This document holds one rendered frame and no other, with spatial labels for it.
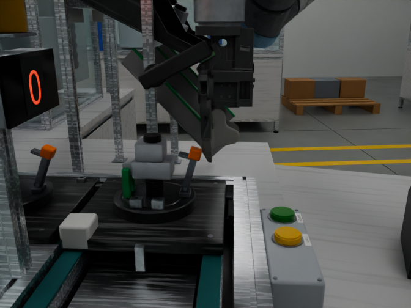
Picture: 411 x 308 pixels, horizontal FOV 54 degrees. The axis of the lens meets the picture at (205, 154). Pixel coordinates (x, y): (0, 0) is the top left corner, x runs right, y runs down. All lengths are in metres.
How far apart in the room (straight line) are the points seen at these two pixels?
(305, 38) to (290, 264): 9.06
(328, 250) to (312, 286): 0.27
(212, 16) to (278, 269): 0.35
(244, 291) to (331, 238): 0.38
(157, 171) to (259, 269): 0.23
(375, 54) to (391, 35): 0.52
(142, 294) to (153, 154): 0.21
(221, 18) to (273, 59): 4.08
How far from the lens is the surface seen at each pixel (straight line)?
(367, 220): 0.96
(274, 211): 0.68
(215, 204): 0.70
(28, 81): 0.48
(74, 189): 0.80
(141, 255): 0.60
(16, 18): 0.48
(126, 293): 0.60
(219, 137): 0.63
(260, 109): 4.70
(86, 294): 0.61
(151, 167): 0.66
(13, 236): 0.56
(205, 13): 0.59
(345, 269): 0.77
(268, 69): 4.65
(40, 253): 0.64
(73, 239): 0.63
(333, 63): 9.83
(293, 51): 9.50
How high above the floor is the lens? 1.27
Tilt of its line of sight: 19 degrees down
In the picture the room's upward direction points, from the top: straight up
